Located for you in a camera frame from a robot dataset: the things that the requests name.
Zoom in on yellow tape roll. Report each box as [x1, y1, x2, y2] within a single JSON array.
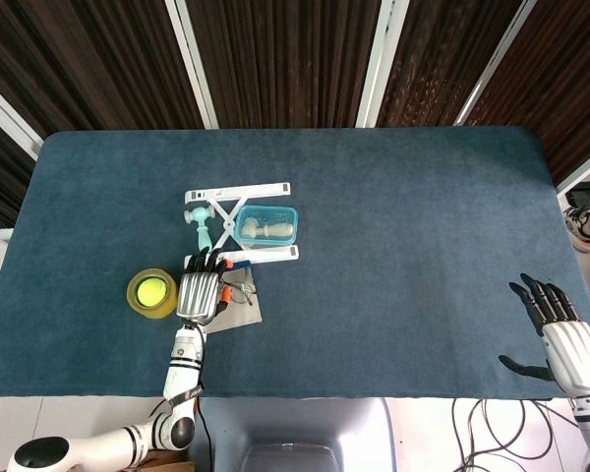
[[126, 267, 180, 321]]

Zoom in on blue table cloth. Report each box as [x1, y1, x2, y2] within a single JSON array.
[[0, 126, 590, 400]]

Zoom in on grey robot torso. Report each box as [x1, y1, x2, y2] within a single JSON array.
[[196, 396, 398, 472]]

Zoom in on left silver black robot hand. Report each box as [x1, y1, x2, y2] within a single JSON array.
[[176, 247, 235, 325]]

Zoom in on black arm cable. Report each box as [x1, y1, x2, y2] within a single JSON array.
[[195, 396, 215, 472]]

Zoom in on wooden brush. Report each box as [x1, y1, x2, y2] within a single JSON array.
[[239, 219, 295, 240]]

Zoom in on black floor cable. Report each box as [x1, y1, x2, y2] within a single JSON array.
[[451, 397, 528, 472], [484, 397, 556, 463]]

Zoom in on brown partition panel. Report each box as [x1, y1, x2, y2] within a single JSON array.
[[186, 0, 385, 130], [464, 0, 590, 184], [377, 0, 522, 128], [0, 110, 36, 230], [0, 0, 206, 148]]

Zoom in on white sneaker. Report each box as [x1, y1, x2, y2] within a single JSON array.
[[563, 206, 590, 254]]

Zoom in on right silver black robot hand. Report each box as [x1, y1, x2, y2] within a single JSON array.
[[498, 272, 590, 398]]

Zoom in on clear container with blue lid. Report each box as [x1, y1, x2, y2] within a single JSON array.
[[234, 205, 300, 248]]

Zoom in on white partition post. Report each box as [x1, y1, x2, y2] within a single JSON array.
[[556, 142, 590, 196], [164, 0, 220, 130], [452, 0, 540, 127], [0, 73, 44, 161], [355, 0, 411, 129]]

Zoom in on white folding laptop stand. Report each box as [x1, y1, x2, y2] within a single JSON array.
[[183, 181, 301, 265]]

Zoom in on light blue massage hammer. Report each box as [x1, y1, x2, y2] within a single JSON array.
[[183, 206, 216, 252]]

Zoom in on yellow green tennis ball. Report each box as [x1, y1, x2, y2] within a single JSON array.
[[136, 277, 164, 306]]

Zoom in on eyeglasses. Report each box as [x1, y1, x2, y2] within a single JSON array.
[[220, 278, 259, 309]]

